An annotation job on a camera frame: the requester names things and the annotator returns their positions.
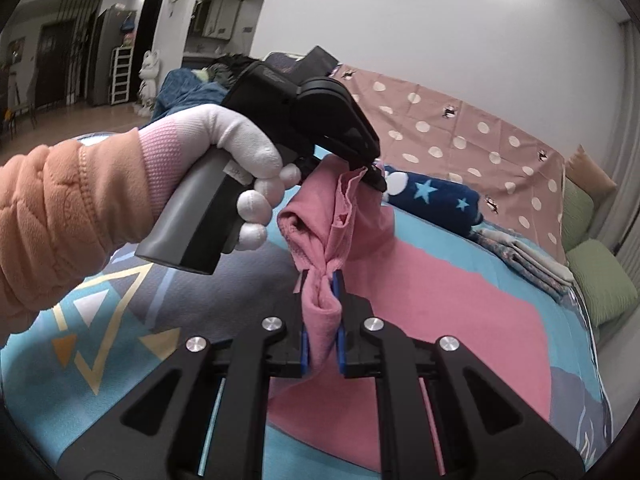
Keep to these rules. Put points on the folded cream cloth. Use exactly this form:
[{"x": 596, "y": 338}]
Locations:
[{"x": 542, "y": 260}]

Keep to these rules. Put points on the blue cloth pile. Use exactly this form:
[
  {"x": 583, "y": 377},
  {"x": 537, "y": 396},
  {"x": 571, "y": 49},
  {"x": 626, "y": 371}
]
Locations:
[{"x": 187, "y": 92}]

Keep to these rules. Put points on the white lucky cat statue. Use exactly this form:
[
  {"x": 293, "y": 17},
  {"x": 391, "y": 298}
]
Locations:
[{"x": 149, "y": 77}]

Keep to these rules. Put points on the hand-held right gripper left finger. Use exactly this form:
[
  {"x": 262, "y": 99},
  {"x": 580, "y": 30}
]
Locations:
[{"x": 304, "y": 350}]

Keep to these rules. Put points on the person's left forearm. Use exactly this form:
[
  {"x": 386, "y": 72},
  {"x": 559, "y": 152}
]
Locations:
[{"x": 60, "y": 210}]

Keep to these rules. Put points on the green pillow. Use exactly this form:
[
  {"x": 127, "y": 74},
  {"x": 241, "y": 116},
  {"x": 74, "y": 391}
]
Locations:
[
  {"x": 575, "y": 215},
  {"x": 600, "y": 280}
]

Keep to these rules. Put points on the dark cloth pile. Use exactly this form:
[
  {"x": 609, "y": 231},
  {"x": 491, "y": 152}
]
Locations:
[{"x": 232, "y": 67}]

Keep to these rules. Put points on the white shelf rack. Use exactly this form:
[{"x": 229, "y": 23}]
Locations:
[{"x": 121, "y": 75}]

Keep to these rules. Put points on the person's left hand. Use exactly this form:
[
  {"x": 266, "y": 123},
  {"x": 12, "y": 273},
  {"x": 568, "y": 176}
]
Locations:
[{"x": 220, "y": 127}]

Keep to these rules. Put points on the pink garment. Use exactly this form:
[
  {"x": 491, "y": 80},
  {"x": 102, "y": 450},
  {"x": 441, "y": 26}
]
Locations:
[{"x": 440, "y": 310}]

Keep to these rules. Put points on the grey curtain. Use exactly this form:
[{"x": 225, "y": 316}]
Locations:
[{"x": 627, "y": 135}]

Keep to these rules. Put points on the kitchen cabinets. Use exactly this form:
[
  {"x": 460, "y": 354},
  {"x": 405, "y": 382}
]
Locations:
[{"x": 217, "y": 17}]

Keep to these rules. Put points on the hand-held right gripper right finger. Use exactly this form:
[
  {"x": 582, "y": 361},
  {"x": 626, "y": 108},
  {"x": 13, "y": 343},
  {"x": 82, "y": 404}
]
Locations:
[{"x": 341, "y": 350}]

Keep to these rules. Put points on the chair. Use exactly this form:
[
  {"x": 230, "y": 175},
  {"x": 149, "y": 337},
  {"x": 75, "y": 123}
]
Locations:
[{"x": 17, "y": 115}]

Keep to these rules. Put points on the dark door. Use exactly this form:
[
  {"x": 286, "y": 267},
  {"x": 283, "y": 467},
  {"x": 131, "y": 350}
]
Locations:
[{"x": 52, "y": 65}]

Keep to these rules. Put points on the stack of folded clothes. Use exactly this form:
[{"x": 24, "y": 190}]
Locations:
[{"x": 505, "y": 252}]

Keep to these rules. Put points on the brown polka dot sheet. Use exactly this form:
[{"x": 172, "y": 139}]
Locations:
[{"x": 450, "y": 125}]

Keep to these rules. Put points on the navy star fleece blanket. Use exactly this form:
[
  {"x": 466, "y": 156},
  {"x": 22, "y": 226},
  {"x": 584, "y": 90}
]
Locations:
[{"x": 440, "y": 195}]

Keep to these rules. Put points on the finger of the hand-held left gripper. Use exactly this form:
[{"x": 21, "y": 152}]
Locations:
[{"x": 372, "y": 177}]

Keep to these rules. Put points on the tan pillow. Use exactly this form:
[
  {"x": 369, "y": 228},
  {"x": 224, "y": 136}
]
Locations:
[{"x": 590, "y": 170}]

